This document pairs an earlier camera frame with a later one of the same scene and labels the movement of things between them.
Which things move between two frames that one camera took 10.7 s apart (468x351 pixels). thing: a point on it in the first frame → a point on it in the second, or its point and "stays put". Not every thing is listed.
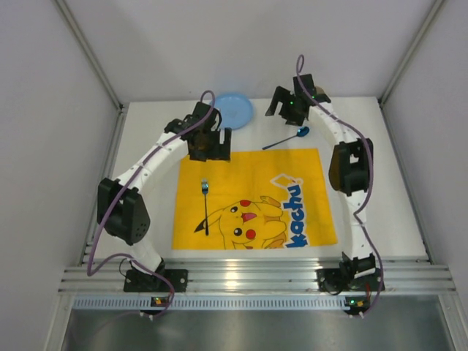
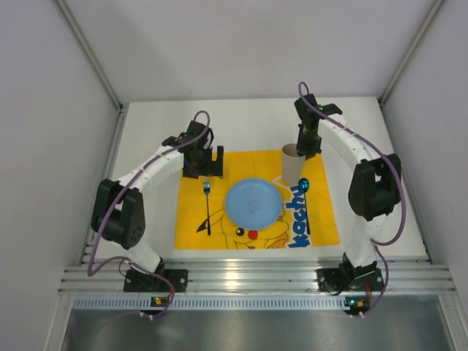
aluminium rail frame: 257,276 stays put
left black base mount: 136,281 stays put
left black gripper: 209,153 → 203,170
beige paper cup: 319,90 → 292,164
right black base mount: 354,275 stays put
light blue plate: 235,110 → 253,204
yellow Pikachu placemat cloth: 255,199 stays put
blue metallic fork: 205,189 stays put
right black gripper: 286,107 → 306,147
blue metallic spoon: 302,131 → 303,186
